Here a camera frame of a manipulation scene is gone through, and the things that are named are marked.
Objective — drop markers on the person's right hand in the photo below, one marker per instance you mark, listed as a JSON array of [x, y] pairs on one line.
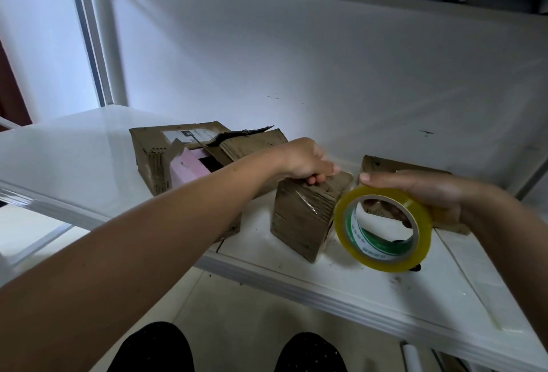
[[419, 186]]

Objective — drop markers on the person's left hand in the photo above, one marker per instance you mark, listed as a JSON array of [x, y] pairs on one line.
[[304, 162]]

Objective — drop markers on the small cardboard box red label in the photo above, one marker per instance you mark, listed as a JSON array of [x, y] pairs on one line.
[[304, 218]]

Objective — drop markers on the corrugated cardboard box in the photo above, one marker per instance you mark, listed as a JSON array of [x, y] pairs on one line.
[[248, 140]]

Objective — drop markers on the yellow tape roll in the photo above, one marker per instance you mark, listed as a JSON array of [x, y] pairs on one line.
[[347, 243]]

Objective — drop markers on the pink carton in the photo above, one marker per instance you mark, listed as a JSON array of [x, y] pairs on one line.
[[193, 166]]

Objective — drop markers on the long cardboard box white label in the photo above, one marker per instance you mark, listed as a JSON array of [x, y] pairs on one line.
[[150, 158]]

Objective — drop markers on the person's right forearm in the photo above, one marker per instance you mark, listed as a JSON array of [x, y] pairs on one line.
[[514, 247]]

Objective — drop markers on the person's left forearm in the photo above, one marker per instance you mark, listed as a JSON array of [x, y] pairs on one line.
[[120, 282]]

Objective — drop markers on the person's black trousers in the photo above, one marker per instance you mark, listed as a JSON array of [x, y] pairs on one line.
[[231, 350]]

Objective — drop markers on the white tube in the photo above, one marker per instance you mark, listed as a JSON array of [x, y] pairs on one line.
[[412, 357]]

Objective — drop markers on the white metal shelf rack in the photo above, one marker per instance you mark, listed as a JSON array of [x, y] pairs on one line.
[[68, 162]]

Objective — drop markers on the red-brown door frame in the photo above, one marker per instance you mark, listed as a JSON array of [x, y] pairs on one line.
[[13, 93]]

